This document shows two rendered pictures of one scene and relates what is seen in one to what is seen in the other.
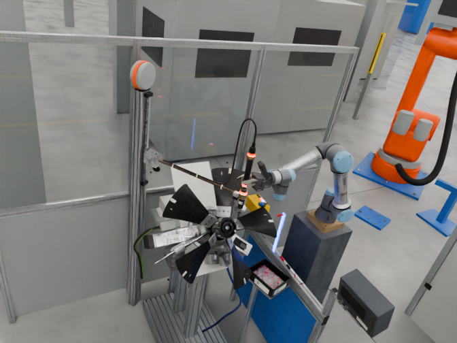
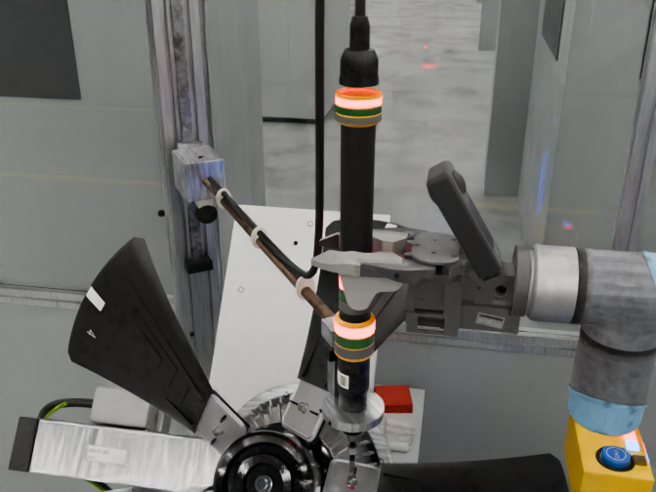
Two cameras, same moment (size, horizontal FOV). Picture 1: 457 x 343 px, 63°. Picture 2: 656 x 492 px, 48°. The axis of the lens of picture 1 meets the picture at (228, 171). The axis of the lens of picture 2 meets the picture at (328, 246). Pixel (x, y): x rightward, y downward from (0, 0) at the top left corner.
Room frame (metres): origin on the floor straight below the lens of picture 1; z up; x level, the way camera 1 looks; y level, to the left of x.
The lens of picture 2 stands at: (1.23, -0.54, 1.82)
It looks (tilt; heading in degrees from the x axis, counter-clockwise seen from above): 25 degrees down; 43
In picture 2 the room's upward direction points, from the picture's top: straight up
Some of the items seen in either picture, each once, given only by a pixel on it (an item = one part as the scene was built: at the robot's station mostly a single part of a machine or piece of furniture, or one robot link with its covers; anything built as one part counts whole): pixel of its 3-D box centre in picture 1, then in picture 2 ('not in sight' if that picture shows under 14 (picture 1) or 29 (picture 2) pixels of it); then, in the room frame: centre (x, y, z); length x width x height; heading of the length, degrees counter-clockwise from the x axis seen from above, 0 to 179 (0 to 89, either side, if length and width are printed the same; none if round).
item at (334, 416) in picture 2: (239, 201); (349, 372); (1.75, -0.09, 1.35); 0.09 x 0.07 x 0.10; 68
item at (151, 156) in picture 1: (151, 157); (197, 172); (1.98, 0.48, 1.39); 0.10 x 0.07 x 0.08; 68
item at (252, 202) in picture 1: (257, 206); (604, 465); (2.19, -0.25, 1.02); 0.16 x 0.10 x 0.11; 33
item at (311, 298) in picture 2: (196, 176); (258, 239); (1.86, 0.18, 1.39); 0.54 x 0.01 x 0.01; 68
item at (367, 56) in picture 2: (246, 179); (355, 250); (1.74, -0.10, 1.50); 0.04 x 0.04 x 0.46
